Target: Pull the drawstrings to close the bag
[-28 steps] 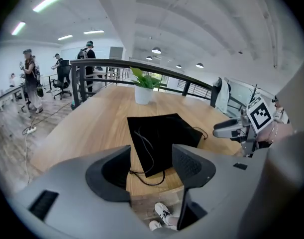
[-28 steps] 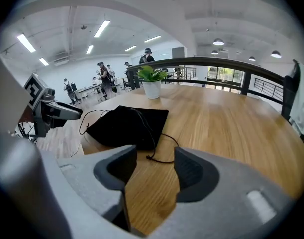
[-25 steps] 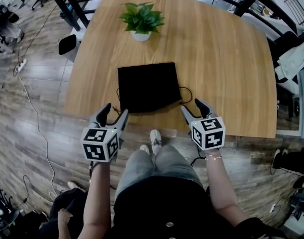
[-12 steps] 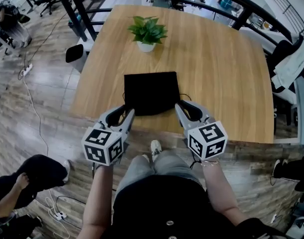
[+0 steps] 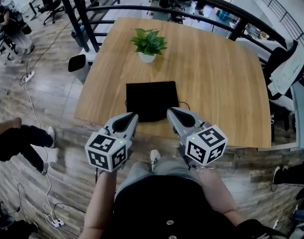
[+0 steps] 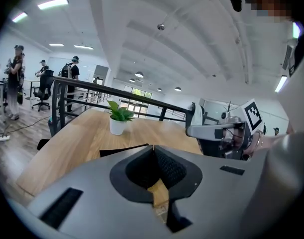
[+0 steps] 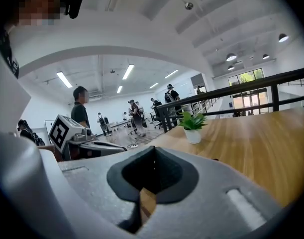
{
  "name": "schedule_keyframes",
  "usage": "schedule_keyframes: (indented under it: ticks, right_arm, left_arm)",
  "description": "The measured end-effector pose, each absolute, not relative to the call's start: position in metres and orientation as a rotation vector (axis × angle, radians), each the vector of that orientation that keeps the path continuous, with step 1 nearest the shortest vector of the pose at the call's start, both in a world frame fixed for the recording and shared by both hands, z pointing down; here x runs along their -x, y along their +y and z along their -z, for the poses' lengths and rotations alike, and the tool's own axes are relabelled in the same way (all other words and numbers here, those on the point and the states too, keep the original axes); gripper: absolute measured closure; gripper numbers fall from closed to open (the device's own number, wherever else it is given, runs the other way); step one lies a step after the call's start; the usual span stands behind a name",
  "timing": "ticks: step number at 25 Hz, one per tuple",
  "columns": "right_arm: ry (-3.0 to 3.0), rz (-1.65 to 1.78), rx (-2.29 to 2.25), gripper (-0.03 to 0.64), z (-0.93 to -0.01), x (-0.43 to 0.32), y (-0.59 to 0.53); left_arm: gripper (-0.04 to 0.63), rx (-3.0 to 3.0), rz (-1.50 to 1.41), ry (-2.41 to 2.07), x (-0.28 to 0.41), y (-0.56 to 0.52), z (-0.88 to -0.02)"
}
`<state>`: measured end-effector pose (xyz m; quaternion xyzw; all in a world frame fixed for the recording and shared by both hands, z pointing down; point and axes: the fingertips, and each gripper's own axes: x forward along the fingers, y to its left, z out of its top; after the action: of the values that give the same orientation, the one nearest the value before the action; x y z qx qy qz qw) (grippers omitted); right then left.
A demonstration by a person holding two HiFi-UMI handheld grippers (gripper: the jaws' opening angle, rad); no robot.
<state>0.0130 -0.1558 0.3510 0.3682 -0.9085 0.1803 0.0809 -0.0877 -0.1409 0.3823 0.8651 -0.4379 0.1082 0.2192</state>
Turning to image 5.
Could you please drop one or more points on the white sneaker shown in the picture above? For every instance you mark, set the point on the white sneaker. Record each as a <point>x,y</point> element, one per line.
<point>154,158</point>

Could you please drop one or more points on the wooden table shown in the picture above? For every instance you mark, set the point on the wooden table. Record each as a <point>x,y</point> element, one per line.
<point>238,30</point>

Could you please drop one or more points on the white power strip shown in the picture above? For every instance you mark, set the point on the white power strip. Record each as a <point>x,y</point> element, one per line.
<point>29,76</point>
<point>57,222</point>

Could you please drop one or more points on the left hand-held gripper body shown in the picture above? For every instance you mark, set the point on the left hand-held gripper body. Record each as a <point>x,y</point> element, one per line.
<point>102,153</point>

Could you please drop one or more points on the person's left forearm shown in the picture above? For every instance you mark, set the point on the person's left forearm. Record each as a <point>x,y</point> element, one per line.
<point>99,203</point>

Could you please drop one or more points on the black swivel chair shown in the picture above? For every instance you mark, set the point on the black swivel chair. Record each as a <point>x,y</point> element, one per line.
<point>56,6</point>

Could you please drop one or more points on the light grey desk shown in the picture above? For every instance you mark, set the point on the light grey desk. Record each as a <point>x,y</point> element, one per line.
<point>303,118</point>

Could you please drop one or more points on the black office chair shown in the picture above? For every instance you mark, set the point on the black office chair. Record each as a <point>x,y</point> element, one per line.
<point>276,56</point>

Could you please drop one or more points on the person's grey jeans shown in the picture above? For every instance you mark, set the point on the person's grey jeans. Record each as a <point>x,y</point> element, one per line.
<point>136,173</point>

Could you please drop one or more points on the green plant in white pot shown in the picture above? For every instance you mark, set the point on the green plant in white pot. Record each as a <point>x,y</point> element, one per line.
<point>148,42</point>

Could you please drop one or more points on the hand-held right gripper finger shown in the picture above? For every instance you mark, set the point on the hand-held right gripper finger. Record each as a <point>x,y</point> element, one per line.
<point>195,121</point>
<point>180,129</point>

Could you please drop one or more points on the person's right forearm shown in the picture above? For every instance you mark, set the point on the person's right forearm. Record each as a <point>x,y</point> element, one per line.
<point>216,193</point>

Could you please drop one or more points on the white garment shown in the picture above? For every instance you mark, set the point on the white garment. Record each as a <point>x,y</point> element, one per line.
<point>286,76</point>

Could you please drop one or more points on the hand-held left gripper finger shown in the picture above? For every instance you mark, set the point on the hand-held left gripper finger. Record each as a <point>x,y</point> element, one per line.
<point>118,123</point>
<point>133,129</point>

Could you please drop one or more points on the person's black top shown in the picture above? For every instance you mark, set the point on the person's black top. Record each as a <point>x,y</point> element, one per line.
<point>161,203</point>

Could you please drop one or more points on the white bin with black lid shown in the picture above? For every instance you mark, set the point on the white bin with black lid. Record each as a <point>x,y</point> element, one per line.
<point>77,63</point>

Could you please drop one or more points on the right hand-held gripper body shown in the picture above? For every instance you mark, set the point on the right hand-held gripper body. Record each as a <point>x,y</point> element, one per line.
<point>204,146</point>

